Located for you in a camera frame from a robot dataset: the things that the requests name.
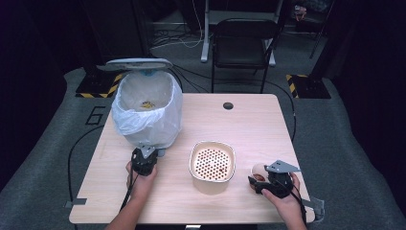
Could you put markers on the beige perforated strainer container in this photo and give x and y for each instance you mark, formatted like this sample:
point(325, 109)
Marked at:
point(212, 163)

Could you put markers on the white grey pedal trash can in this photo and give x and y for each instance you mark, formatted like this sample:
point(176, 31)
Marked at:
point(137, 63)

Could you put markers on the dark cabinet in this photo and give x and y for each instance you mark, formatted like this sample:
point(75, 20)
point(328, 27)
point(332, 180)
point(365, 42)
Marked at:
point(118, 28)

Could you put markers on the white plastic bin liner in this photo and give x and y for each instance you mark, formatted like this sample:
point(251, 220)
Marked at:
point(153, 127)

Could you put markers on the grey table edge bracket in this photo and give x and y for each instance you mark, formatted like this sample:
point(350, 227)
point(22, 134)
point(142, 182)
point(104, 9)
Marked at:
point(316, 206)
point(76, 202)

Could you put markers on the small translucent plastic cup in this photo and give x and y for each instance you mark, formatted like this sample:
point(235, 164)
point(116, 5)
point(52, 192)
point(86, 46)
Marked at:
point(258, 168)

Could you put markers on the person's right hand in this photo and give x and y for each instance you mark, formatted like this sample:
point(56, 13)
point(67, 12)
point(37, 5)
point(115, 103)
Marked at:
point(288, 206)

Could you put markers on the black hazard-striped base plate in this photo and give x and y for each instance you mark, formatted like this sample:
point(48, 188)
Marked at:
point(95, 86)
point(308, 87)

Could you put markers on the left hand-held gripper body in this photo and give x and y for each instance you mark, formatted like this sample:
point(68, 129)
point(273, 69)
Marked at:
point(144, 161)

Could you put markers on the person's left hand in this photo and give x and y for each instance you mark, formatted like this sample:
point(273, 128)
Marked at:
point(140, 187)

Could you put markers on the brown food scraps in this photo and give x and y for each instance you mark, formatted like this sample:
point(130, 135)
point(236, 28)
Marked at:
point(259, 177)

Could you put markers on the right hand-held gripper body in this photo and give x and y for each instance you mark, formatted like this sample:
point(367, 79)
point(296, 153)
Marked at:
point(279, 183)

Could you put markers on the black folding chair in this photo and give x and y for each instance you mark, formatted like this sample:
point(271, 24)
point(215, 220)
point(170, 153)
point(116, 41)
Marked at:
point(244, 41)
point(206, 32)

